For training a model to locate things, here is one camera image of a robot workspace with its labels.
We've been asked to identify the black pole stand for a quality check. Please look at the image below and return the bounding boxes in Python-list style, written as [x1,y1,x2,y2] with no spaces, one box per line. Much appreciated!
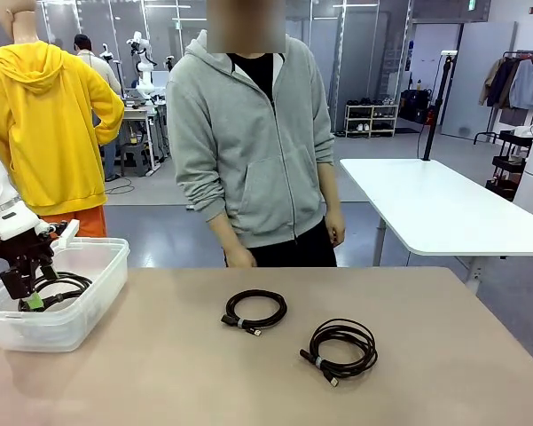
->
[419,50,459,162]

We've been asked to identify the person's left forearm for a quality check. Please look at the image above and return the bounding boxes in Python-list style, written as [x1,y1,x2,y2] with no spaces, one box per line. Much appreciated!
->
[320,162,343,218]

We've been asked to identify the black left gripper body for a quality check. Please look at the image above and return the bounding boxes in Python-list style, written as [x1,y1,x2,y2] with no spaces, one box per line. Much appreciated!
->
[0,229,58,277]

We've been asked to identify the black t-shirt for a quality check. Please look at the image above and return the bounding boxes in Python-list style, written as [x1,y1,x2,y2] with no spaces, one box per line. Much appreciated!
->
[227,51,276,103]

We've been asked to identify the beige display mannequin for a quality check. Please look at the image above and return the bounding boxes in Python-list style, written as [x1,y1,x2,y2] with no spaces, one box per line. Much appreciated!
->
[0,0,39,45]

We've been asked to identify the person's left hand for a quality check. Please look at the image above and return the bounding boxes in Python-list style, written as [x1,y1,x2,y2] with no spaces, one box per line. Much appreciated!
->
[325,213,348,248]

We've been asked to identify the black luggage bag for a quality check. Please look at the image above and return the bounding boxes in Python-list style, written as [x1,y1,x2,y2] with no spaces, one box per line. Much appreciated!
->
[398,88,434,125]

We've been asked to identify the orange shorts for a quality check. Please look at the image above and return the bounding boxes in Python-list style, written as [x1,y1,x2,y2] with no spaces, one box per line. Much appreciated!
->
[39,205,109,239]

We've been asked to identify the black utility cart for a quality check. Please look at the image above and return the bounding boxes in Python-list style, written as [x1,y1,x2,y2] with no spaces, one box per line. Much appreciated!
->
[484,129,533,201]

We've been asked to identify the grey step stool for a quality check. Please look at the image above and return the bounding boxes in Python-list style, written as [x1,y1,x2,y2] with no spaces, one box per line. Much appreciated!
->
[119,143,152,178]

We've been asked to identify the black tripod with sensor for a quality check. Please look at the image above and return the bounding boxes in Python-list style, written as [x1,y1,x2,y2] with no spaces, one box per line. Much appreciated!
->
[99,43,126,97]

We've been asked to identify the person's right hand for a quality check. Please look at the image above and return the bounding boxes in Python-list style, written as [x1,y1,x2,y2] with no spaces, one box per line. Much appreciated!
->
[223,241,260,268]

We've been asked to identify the yellow hoodie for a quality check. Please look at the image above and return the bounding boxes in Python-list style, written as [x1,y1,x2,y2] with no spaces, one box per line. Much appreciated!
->
[0,40,126,217]

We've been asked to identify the person's right forearm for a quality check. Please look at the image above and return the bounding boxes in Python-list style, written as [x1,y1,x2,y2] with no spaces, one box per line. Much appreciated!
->
[208,214,241,249]

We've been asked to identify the black trousers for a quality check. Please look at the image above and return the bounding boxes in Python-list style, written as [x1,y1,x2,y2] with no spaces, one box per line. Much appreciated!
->
[223,217,338,268]

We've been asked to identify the brown coat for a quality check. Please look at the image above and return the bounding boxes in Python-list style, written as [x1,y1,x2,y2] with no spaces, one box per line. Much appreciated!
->
[478,57,506,108]

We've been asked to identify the white table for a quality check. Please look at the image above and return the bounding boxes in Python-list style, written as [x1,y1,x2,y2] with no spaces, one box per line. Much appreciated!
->
[339,158,533,294]

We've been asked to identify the black USB cable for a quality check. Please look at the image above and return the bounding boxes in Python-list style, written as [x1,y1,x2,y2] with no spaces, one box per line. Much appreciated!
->
[298,317,380,391]
[220,288,289,341]

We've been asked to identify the white workbench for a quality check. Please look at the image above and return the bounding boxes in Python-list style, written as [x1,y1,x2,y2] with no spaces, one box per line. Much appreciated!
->
[120,99,169,177]

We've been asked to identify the clear plastic storage box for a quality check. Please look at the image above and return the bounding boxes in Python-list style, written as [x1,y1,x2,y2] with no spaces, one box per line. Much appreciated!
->
[0,237,131,353]

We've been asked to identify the wooden shoe rack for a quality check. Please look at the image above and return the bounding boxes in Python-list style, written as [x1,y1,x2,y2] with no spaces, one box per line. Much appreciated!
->
[344,98,401,139]

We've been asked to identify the light blue-grey jacket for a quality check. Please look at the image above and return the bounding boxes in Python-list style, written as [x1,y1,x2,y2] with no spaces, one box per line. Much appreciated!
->
[508,59,533,111]

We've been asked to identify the black clothes rack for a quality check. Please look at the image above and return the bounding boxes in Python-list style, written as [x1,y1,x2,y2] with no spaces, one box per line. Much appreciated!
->
[473,50,533,146]

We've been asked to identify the black power cord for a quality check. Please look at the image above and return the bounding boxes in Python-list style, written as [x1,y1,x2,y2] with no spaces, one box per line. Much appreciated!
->
[28,271,94,312]

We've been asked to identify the person's blurred head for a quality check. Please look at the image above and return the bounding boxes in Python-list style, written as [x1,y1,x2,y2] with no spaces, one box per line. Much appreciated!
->
[206,0,287,54]

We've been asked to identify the grey zip hoodie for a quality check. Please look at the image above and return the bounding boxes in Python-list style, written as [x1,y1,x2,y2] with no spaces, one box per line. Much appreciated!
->
[165,28,336,249]

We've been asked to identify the dark navy jacket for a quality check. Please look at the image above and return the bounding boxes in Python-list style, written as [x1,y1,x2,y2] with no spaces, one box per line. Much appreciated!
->
[487,57,521,110]

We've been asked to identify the man in dark cap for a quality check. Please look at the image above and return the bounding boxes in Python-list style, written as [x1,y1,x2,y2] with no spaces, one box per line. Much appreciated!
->
[73,34,123,184]

